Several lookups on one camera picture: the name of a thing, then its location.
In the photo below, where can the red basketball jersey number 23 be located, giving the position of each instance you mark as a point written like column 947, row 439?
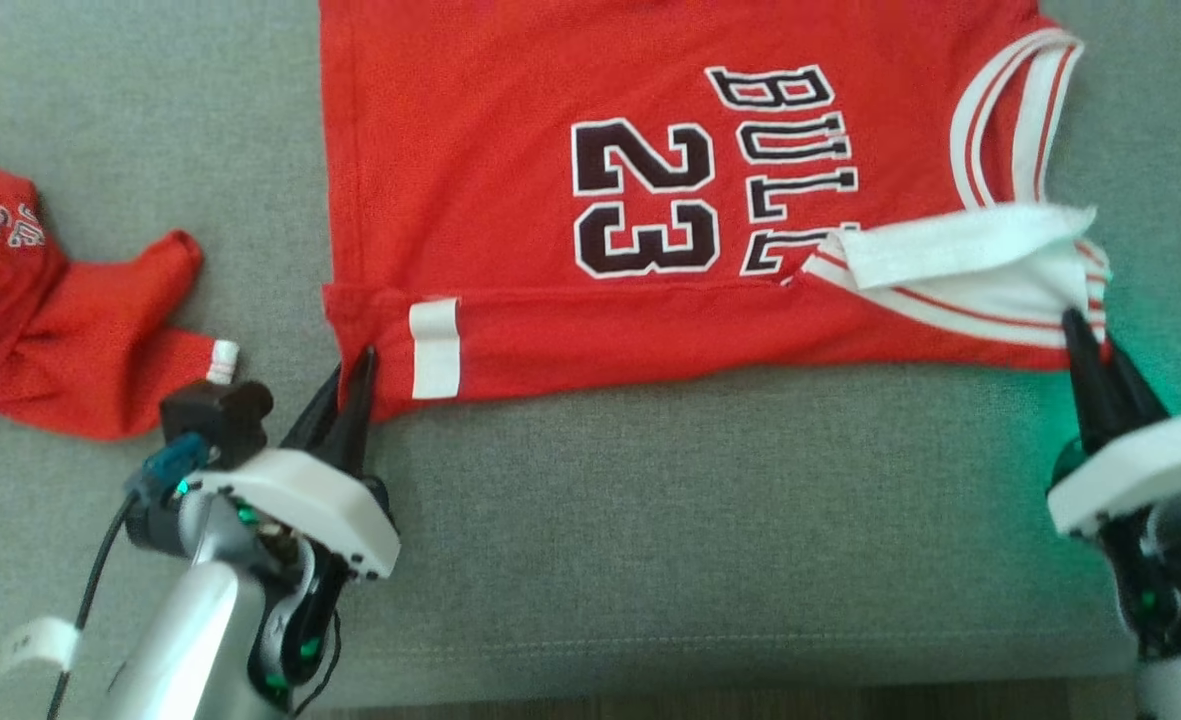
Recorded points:
column 510, row 180

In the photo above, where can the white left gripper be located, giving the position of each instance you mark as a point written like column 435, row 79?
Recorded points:
column 320, row 510

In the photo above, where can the large grey sofa seat cushion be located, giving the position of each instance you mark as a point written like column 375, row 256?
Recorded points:
column 650, row 520

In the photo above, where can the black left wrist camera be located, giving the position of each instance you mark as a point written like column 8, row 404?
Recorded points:
column 220, row 420

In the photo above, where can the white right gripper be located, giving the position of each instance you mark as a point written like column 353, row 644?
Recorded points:
column 1140, row 470

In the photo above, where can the red mesh basketball shorts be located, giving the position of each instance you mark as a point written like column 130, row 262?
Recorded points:
column 80, row 340

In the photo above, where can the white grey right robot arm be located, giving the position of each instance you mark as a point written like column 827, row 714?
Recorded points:
column 1180, row 600

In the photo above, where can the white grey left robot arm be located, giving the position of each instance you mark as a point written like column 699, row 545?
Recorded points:
column 200, row 640

